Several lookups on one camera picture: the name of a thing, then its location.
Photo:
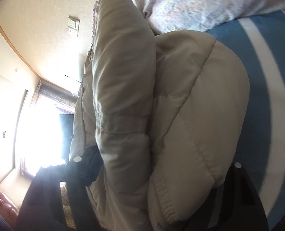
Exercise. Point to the beige puffer jacket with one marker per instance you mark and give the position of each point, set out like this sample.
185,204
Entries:
142,105

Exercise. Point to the pink floral duvet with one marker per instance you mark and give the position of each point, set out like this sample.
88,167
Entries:
193,2

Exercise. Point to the wall switch panel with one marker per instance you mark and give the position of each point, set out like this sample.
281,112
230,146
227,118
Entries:
73,25

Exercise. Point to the black flat screen television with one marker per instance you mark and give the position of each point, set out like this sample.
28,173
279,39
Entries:
66,137

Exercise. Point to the beige shaggy rug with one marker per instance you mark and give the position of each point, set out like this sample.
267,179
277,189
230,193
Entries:
69,204

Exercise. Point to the bright window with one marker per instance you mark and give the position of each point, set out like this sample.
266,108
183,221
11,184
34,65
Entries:
41,134

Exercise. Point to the brown window blind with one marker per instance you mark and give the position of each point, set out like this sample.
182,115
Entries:
56,95

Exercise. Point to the blue white striped bed sheet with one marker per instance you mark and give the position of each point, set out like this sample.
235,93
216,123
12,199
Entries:
260,81

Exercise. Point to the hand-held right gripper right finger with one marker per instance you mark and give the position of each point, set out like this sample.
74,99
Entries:
245,197

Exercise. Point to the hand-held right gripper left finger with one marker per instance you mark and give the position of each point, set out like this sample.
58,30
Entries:
80,170

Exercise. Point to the small wall switch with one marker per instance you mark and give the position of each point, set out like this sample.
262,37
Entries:
4,134

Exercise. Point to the person's face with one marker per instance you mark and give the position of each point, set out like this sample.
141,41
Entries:
2,202

